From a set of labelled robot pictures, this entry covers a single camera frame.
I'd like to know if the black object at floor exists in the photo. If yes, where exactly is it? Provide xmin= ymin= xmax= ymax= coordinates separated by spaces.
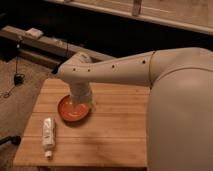
xmin=0 ymin=136 xmax=21 ymax=145

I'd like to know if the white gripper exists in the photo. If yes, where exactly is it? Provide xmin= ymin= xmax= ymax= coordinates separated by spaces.
xmin=69 ymin=83 xmax=92 ymax=107

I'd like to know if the orange ceramic bowl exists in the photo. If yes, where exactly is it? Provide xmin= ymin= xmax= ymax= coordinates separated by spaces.
xmin=57 ymin=95 xmax=90 ymax=122

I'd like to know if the white plastic bottle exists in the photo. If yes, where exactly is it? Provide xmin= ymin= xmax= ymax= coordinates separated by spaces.
xmin=42 ymin=117 xmax=55 ymax=159

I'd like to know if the wooden table board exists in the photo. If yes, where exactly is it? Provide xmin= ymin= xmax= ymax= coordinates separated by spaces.
xmin=13 ymin=79 xmax=149 ymax=167

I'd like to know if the small white box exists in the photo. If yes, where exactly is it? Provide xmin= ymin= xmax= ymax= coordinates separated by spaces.
xmin=26 ymin=28 xmax=43 ymax=38

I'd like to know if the wooden rail beam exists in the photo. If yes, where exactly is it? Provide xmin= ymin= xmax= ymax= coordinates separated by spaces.
xmin=0 ymin=26 xmax=113 ymax=60

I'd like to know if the black cable with plug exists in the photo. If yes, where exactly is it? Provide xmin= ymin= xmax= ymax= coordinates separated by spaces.
xmin=0 ymin=35 xmax=26 ymax=99

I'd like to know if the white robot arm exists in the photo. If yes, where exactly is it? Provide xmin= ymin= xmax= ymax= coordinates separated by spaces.
xmin=56 ymin=47 xmax=213 ymax=171

